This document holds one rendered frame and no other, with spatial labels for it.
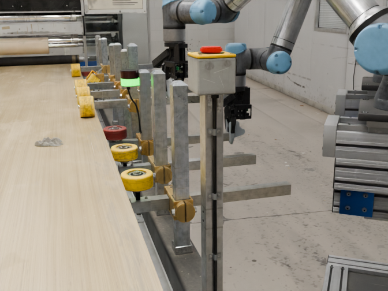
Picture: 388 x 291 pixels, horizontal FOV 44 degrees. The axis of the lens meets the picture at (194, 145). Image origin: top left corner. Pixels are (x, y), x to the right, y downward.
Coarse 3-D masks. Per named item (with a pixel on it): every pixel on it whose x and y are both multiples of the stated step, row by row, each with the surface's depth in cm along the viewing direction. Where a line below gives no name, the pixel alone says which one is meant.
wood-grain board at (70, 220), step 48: (0, 96) 235; (48, 96) 233; (0, 144) 150; (96, 144) 148; (0, 192) 110; (48, 192) 109; (96, 192) 109; (0, 240) 87; (48, 240) 87; (96, 240) 86; (0, 288) 72; (48, 288) 72; (96, 288) 71; (144, 288) 71
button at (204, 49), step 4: (200, 48) 85; (204, 48) 85; (208, 48) 84; (212, 48) 84; (216, 48) 84; (220, 48) 85; (204, 52) 85; (208, 52) 84; (212, 52) 84; (216, 52) 84; (220, 52) 85
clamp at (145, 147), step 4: (136, 136) 172; (140, 136) 169; (140, 140) 164; (144, 140) 164; (148, 140) 164; (152, 140) 164; (140, 144) 164; (144, 144) 162; (148, 144) 164; (152, 144) 163; (140, 148) 163; (144, 148) 162; (148, 148) 163; (152, 148) 163; (140, 152) 165; (144, 152) 163; (148, 152) 163; (152, 152) 163
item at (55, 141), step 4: (44, 140) 149; (48, 140) 149; (52, 140) 148; (56, 140) 148; (60, 140) 151; (36, 144) 147; (40, 144) 147; (44, 144) 146; (48, 144) 147; (52, 144) 147; (56, 144) 147; (60, 144) 148
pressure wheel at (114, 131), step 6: (108, 126) 168; (114, 126) 166; (120, 126) 168; (108, 132) 163; (114, 132) 163; (120, 132) 163; (126, 132) 167; (108, 138) 164; (114, 138) 163; (120, 138) 164
